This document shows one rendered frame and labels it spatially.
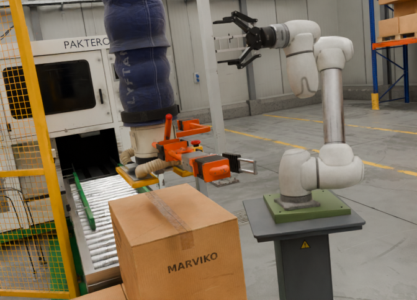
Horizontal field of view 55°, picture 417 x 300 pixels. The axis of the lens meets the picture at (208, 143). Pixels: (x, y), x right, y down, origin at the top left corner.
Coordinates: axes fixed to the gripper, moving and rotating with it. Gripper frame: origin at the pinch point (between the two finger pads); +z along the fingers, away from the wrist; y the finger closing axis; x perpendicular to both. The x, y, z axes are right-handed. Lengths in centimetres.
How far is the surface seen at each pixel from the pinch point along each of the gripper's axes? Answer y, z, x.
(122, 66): 3.8, 30.9, 20.8
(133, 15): -13.3, 25.3, 14.6
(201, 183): 84, -28, 114
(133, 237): 64, 40, 6
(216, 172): 34, 24, -40
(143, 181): 45, 33, 9
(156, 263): 72, 35, -2
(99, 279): 101, 51, 59
